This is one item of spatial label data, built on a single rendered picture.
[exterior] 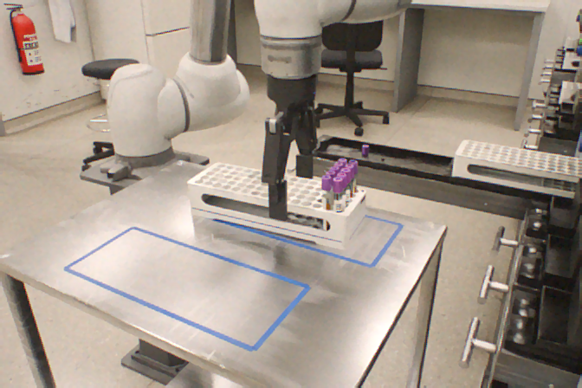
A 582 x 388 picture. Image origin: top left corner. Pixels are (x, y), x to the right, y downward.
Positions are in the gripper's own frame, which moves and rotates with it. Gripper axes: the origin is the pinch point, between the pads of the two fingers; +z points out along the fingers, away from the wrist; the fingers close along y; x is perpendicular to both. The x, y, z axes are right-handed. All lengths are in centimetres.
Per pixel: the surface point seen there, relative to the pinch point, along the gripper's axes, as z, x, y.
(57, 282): 5.6, -23.6, 29.9
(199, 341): 5.5, 1.9, 31.4
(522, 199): 7.2, 37.1, -29.1
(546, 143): 8, 42, -69
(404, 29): 20, -54, -326
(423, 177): 7.0, 16.9, -30.6
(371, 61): 35, -63, -272
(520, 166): 1.1, 35.4, -30.9
